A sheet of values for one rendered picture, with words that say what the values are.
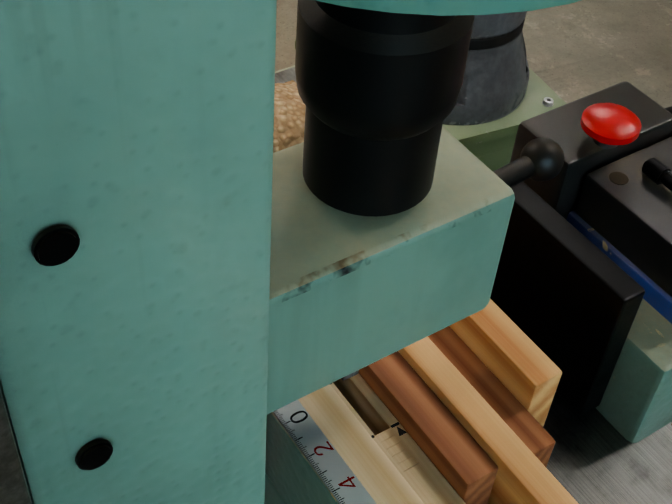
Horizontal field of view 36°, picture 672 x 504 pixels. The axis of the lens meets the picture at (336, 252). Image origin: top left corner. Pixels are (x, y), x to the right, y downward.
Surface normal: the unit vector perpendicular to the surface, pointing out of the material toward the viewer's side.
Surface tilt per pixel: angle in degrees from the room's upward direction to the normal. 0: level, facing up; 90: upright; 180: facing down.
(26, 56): 90
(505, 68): 70
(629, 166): 0
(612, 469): 0
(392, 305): 90
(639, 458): 0
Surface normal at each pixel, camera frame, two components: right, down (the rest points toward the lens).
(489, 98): 0.44, 0.37
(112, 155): 0.55, 0.62
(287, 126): 0.35, -0.32
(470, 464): 0.06, -0.70
